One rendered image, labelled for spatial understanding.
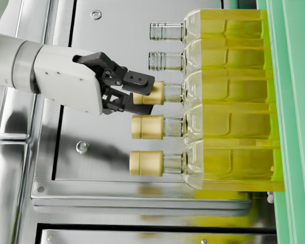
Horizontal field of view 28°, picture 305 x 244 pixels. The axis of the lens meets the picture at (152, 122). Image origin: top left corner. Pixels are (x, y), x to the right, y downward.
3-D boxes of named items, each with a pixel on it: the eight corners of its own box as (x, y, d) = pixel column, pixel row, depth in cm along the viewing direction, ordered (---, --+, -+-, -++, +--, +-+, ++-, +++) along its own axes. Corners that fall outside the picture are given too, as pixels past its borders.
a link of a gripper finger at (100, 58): (64, 73, 88) (98, 90, 89) (80, 48, 81) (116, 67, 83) (67, 67, 89) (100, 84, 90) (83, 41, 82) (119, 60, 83)
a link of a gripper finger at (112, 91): (96, 113, 93) (125, 112, 91) (80, 94, 90) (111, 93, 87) (101, 98, 95) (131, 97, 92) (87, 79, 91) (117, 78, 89)
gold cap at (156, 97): (163, 89, 90) (134, 89, 90) (164, 75, 87) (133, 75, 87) (163, 110, 88) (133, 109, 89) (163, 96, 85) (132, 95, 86)
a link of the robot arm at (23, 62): (20, 104, 93) (37, 108, 93) (7, 69, 86) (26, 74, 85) (38, 66, 97) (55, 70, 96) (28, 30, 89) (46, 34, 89)
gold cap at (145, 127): (163, 110, 86) (132, 109, 86) (163, 122, 83) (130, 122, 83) (163, 131, 87) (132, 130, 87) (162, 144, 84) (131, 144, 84)
